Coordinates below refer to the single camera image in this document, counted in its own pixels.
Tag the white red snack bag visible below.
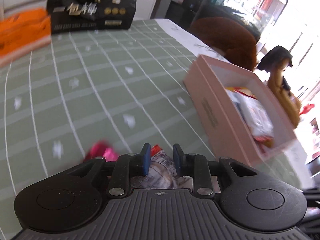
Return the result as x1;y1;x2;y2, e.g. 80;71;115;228
225;87;274;148

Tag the small clear red candy pack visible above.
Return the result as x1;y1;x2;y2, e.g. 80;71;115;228
130;145;193;189

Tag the red chicken snack pouch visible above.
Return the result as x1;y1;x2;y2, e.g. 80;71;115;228
84;141;119;161

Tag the green grid tablecloth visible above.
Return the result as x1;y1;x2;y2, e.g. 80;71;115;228
1;20;306;239

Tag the pink open gift box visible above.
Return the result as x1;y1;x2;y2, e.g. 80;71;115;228
183;55;297;166

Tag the brown fuzzy chair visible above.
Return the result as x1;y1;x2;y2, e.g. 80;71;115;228
188;17;257;71

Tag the black plum snack bag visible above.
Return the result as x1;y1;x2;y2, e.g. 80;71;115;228
47;0;137;34

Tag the orange tissue box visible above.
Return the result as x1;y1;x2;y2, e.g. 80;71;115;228
1;8;52;67

